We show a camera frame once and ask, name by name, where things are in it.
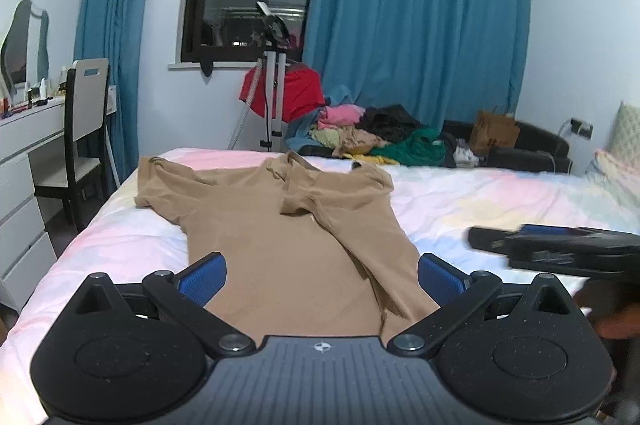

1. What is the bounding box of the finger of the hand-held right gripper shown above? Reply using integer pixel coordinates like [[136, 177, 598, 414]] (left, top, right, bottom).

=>
[[467, 225, 640, 254], [507, 247, 640, 278]]

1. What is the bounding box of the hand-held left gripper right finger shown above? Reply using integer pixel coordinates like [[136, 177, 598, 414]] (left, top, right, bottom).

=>
[[386, 253, 576, 358]]

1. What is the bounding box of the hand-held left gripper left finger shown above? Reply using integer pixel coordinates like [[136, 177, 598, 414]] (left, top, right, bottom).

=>
[[72, 252, 257, 358]]

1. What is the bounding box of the tan printed t-shirt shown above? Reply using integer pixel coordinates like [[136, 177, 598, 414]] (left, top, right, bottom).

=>
[[134, 151, 443, 338]]

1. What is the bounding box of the person's right hand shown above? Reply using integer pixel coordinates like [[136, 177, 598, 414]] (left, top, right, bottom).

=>
[[575, 277, 640, 341]]

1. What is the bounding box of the pastel rainbow bed sheet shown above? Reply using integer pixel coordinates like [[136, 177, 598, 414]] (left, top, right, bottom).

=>
[[0, 147, 640, 411]]

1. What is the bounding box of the white patterned garment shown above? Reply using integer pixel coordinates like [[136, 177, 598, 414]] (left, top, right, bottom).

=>
[[452, 145, 483, 166]]

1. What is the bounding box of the black sofa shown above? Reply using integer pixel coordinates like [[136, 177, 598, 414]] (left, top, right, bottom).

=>
[[442, 119, 573, 174]]

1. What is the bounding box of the brown paper bag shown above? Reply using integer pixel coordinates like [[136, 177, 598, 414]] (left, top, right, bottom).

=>
[[471, 107, 521, 156]]

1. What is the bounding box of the green garment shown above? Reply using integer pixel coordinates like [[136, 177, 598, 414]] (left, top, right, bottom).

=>
[[380, 127, 451, 166]]

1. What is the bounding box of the pale patterned pillow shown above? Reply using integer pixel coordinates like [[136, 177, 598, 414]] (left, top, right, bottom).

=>
[[602, 101, 640, 166]]

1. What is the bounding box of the black garment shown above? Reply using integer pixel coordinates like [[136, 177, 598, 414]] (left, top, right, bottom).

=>
[[357, 104, 423, 143]]

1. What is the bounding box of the beige garment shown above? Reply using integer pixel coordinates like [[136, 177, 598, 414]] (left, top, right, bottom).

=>
[[332, 130, 386, 158]]

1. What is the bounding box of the pale yellow-green garment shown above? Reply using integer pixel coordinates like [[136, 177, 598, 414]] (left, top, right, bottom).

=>
[[310, 127, 346, 148]]

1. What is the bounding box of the pink garment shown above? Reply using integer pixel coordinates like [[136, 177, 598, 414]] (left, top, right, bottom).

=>
[[317, 104, 366, 130]]

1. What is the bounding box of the white vanity desk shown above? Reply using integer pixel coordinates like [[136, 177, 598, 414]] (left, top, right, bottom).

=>
[[0, 97, 68, 311]]

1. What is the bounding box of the white and black chair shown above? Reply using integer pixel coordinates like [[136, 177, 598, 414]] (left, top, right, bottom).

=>
[[34, 58, 121, 231]]

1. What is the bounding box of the red garment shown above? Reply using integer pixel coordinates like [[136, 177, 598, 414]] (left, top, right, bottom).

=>
[[237, 65, 325, 123]]

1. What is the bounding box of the wide blue curtain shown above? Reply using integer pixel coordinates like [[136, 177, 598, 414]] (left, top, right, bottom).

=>
[[302, 0, 531, 140]]

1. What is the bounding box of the narrow blue curtain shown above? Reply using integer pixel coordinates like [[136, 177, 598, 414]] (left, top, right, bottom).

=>
[[74, 0, 168, 186]]

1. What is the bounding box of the black wall power outlet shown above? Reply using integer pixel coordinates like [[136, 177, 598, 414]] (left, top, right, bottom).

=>
[[570, 117, 594, 140]]

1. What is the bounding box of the tripod with camera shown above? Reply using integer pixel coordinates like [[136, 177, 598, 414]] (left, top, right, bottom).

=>
[[227, 1, 291, 153]]

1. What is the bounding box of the wavy frame vanity mirror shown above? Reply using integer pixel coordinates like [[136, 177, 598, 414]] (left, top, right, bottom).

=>
[[0, 0, 51, 100]]

